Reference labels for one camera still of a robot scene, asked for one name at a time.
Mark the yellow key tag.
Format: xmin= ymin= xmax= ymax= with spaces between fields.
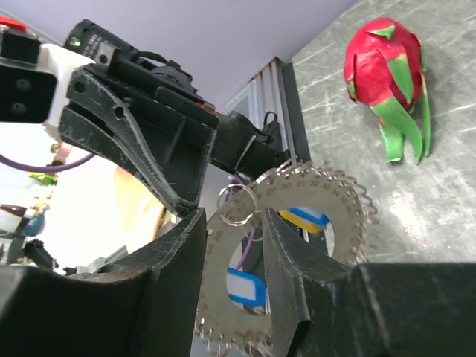
xmin=279 ymin=210 xmax=320 ymax=234

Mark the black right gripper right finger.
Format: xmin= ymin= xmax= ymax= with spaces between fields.
xmin=262 ymin=208 xmax=476 ymax=357

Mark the red dragon fruit toy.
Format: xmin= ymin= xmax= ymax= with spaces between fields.
xmin=343 ymin=17 xmax=431 ymax=164

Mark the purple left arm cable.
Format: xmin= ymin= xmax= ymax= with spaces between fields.
xmin=0 ymin=152 xmax=97 ymax=174

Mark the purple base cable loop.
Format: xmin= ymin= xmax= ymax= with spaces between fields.
xmin=236 ymin=226 xmax=260 ymax=271

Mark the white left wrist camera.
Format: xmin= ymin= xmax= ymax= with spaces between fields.
xmin=1 ymin=17 xmax=93 ymax=129

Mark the blue key tag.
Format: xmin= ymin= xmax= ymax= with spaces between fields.
xmin=226 ymin=268 xmax=267 ymax=307
xmin=289 ymin=207 xmax=329 ymax=227

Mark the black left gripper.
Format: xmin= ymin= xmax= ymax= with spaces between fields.
xmin=58 ymin=19 xmax=279 ymax=217

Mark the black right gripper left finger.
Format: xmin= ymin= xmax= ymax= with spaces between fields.
xmin=1 ymin=208 xmax=207 ymax=357

